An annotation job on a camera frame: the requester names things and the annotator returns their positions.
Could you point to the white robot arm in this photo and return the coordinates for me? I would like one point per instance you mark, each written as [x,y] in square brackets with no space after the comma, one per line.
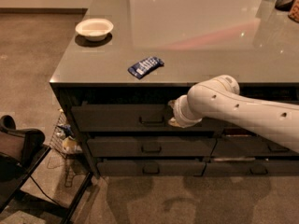
[218,98]

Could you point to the grey counter cabinet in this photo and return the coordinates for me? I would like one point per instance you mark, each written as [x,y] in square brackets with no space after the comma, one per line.
[249,40]

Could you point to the wire basket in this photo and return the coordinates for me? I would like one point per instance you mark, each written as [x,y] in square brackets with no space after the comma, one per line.
[65,147]

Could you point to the blue snack packet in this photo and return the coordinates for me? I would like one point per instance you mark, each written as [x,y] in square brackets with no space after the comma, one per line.
[145,66]

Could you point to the black chair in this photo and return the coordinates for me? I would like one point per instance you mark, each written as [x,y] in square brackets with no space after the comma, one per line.
[21,151]

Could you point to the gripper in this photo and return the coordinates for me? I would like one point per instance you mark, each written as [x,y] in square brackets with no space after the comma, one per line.
[179,113]

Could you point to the brown woven object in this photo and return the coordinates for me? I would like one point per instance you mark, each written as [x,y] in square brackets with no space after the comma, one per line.
[294,11]

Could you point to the white paper bowl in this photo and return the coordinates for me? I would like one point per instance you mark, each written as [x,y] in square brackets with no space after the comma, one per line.
[94,29]

